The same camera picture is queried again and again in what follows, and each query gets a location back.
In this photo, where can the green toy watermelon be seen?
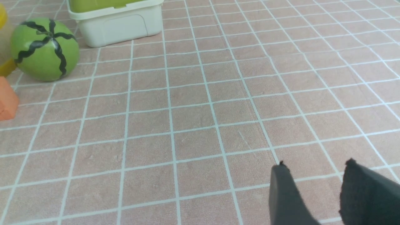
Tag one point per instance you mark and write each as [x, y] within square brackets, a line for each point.
[44, 49]

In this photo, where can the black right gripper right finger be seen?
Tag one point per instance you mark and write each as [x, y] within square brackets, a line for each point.
[368, 198]

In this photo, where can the orange foam cube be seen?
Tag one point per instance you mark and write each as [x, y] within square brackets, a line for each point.
[9, 100]

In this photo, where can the pink checkered tablecloth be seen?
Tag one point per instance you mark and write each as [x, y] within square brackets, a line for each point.
[182, 128]

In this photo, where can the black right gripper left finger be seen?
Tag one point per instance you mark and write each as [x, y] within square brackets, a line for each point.
[286, 206]

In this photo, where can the green lidded white storage box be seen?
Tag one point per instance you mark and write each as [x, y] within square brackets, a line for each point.
[106, 22]

